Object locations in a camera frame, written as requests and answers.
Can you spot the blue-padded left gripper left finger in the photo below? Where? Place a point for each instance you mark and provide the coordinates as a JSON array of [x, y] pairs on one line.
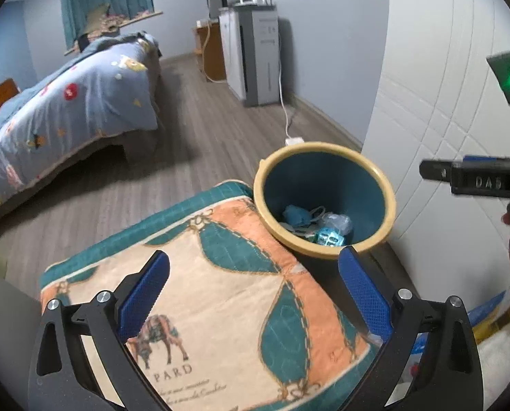
[[60, 374]]

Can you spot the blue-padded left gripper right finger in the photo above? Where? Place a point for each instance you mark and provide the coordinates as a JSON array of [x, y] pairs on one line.
[[449, 375]]

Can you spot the clear bag with blue trash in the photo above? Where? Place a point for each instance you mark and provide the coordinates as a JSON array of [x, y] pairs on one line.
[[340, 223]]

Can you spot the blue face mask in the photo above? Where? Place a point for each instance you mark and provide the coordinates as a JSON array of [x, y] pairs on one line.
[[298, 217]]

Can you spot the blue pill blister pack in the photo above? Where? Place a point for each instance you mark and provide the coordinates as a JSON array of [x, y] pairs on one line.
[[329, 237]]

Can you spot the yellow and teal trash bin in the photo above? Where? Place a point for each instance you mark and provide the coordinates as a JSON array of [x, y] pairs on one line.
[[319, 174]]

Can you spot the blue and yellow bag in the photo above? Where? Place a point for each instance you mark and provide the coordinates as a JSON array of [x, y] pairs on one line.
[[485, 320]]

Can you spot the patterned quilted cushion mat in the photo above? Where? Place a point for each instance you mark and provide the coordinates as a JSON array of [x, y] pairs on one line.
[[239, 325]]

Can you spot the white grey air purifier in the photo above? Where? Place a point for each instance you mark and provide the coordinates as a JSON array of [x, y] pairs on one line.
[[250, 43]]

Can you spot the bed with blue floral duvet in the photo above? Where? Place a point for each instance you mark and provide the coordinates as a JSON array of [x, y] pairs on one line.
[[106, 91]]

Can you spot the wooden side cabinet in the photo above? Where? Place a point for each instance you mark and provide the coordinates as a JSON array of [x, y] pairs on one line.
[[208, 51]]

